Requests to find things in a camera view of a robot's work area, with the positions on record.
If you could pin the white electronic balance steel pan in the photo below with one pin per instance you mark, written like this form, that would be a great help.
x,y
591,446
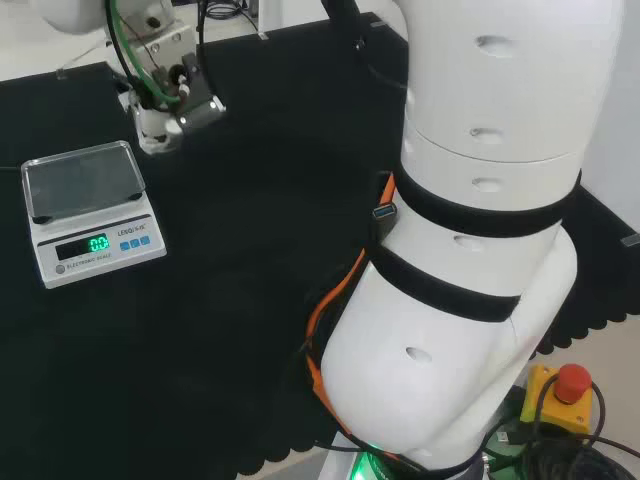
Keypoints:
x,y
95,220

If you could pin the black bench cloth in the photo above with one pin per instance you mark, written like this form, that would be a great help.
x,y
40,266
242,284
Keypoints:
x,y
240,225

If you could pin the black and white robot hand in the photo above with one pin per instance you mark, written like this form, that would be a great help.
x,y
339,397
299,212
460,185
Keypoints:
x,y
157,122

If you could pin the yellow stop button box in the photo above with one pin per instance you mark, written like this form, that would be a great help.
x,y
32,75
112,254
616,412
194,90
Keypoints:
x,y
560,400

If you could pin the green base plate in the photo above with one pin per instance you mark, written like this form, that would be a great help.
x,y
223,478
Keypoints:
x,y
505,440

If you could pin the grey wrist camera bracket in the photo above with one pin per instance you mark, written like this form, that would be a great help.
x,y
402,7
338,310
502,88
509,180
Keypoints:
x,y
160,40

